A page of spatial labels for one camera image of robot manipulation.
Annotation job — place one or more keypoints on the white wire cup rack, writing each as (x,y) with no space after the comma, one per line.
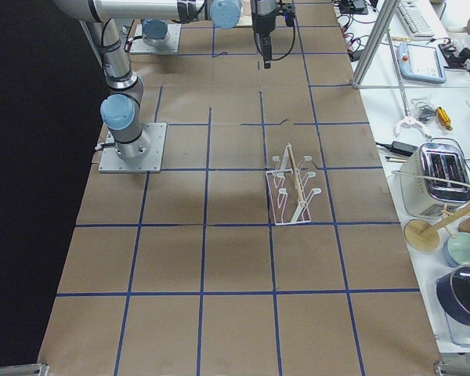
(283,197)

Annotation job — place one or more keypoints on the wooden rack dowel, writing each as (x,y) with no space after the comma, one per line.
(296,176)

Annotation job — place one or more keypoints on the dark blue pot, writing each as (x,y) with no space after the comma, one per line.
(453,293)

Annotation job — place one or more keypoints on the black power adapter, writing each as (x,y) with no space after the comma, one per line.
(403,148)

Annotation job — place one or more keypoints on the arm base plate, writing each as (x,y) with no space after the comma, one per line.
(143,155)
(143,44)

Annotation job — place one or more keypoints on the green bowl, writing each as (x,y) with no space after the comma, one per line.
(456,250)

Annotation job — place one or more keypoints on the silver toaster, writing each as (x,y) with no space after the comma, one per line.
(434,178)

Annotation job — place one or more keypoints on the yellow screwdriver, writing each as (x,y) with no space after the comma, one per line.
(444,119)

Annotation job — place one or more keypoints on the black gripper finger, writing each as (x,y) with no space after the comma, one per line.
(263,47)
(269,55)

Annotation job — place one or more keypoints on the wooden mug tree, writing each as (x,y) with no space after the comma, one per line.
(423,236)

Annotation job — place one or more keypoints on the aluminium frame post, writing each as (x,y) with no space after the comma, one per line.
(380,28)

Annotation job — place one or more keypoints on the teach pendant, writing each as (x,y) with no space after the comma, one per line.
(420,63)

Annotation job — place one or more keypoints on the white keyboard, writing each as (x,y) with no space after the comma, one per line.
(409,15)

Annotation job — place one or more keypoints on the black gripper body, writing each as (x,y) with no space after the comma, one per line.
(264,19)

